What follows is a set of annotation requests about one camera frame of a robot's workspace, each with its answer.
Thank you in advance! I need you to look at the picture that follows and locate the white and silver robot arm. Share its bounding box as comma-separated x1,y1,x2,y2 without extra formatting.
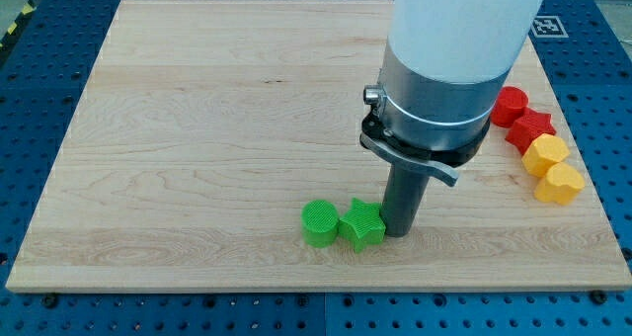
360,0,543,186

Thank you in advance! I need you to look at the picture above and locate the green cylinder block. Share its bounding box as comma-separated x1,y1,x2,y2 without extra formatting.
301,200,339,248

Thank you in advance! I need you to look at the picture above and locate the green star block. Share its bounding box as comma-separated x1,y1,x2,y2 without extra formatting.
338,198,386,253

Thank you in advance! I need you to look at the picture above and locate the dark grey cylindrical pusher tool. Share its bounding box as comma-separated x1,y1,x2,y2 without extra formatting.
380,165,430,237

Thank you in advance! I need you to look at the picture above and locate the light wooden board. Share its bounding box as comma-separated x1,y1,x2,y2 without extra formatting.
6,0,631,294

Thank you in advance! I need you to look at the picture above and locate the red cylinder block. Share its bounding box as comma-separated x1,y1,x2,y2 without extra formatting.
491,86,528,128

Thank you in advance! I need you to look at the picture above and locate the red star block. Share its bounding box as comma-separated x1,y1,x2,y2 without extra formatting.
505,108,557,155

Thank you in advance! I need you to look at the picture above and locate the yellow hexagon block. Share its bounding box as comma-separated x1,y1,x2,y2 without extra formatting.
521,133,570,178

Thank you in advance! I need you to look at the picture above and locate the yellow heart block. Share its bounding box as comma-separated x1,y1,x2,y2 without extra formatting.
533,162,586,206

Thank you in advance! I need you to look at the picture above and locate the white fiducial marker tag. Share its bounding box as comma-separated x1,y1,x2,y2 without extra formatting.
531,16,568,39

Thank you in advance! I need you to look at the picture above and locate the black yellow hazard tape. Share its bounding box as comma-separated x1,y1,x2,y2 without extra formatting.
1,0,37,52

